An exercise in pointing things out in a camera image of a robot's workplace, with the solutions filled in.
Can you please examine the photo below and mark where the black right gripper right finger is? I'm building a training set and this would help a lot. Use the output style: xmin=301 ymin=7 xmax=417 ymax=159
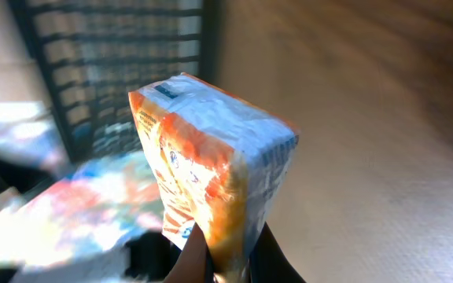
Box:
xmin=249 ymin=223 xmax=305 ymax=283

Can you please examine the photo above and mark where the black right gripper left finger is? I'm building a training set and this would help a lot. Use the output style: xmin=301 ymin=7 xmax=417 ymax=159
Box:
xmin=164 ymin=224 xmax=214 ymax=283

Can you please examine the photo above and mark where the orange small box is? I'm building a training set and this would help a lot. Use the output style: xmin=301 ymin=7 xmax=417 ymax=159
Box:
xmin=128 ymin=73 xmax=299 ymax=282

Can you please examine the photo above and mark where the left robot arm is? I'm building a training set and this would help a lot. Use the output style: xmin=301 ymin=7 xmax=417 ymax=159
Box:
xmin=0 ymin=101 xmax=166 ymax=282

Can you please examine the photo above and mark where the grey plastic mesh basket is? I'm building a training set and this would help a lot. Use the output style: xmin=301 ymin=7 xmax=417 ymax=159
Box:
xmin=8 ymin=0 xmax=222 ymax=163

